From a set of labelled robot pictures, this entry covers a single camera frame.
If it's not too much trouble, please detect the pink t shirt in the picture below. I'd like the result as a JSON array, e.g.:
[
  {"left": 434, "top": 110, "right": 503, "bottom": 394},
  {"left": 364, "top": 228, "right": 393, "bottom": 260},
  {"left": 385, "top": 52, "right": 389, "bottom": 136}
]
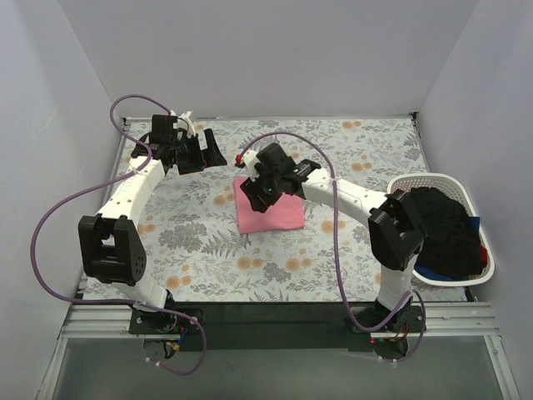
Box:
[{"left": 233, "top": 177, "right": 305, "bottom": 235}]

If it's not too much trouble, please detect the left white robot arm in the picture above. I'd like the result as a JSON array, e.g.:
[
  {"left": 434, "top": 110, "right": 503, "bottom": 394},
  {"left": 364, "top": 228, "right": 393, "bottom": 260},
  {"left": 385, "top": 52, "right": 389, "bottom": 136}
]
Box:
[{"left": 78, "top": 111, "right": 227, "bottom": 313}]

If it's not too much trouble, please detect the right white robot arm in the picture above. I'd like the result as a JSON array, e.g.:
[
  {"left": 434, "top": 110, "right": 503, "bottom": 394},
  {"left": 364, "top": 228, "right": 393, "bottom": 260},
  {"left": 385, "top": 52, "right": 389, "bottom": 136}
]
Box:
[{"left": 236, "top": 143, "right": 427, "bottom": 333}]

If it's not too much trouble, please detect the floral tablecloth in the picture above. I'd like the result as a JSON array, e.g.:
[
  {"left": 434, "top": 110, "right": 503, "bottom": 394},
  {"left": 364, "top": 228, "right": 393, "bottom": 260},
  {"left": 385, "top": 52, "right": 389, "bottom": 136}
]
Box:
[{"left": 82, "top": 117, "right": 471, "bottom": 305}]

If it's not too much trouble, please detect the white laundry basket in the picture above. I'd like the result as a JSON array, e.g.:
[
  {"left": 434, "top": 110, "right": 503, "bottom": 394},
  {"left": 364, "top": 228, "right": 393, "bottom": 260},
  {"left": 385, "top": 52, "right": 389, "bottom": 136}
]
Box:
[{"left": 388, "top": 172, "right": 495, "bottom": 287}]

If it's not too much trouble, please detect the black garment in basket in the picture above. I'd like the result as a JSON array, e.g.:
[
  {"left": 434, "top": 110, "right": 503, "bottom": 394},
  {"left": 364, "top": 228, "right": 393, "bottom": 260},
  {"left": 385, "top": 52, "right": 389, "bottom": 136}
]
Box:
[{"left": 410, "top": 187, "right": 487, "bottom": 282}]

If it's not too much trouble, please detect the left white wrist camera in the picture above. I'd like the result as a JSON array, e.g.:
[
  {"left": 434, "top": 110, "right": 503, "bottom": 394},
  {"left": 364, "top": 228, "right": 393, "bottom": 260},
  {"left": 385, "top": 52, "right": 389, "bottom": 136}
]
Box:
[{"left": 169, "top": 110, "right": 196, "bottom": 138}]

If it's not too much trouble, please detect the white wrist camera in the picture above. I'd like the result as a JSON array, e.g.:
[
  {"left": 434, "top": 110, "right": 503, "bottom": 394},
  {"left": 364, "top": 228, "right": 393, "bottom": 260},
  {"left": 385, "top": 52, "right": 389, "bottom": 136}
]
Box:
[
  {"left": 169, "top": 110, "right": 196, "bottom": 138},
  {"left": 235, "top": 150, "right": 260, "bottom": 181}
]

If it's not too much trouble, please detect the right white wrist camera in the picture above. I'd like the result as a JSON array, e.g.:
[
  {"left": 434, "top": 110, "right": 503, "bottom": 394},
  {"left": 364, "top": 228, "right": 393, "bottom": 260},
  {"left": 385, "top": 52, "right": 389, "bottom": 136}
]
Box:
[{"left": 235, "top": 150, "right": 260, "bottom": 181}]

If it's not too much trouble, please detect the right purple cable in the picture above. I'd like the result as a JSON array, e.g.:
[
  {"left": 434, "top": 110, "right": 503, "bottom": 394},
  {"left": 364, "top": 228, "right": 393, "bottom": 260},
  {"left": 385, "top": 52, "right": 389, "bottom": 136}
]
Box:
[{"left": 235, "top": 132, "right": 426, "bottom": 369}]

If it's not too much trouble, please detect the purple cable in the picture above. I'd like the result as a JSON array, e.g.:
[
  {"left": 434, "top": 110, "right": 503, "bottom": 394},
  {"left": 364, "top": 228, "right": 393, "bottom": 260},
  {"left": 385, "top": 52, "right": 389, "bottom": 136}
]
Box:
[
  {"left": 235, "top": 132, "right": 426, "bottom": 369},
  {"left": 30, "top": 94, "right": 207, "bottom": 375}
]

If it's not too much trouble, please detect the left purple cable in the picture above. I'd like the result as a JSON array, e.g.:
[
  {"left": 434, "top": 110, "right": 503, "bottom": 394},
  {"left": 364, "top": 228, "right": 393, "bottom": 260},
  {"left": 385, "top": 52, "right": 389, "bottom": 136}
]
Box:
[{"left": 30, "top": 94, "right": 207, "bottom": 375}]

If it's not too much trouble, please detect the aluminium frame rail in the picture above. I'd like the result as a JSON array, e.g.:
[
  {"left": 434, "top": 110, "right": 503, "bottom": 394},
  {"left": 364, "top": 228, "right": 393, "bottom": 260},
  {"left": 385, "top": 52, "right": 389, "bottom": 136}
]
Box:
[{"left": 59, "top": 302, "right": 500, "bottom": 339}]

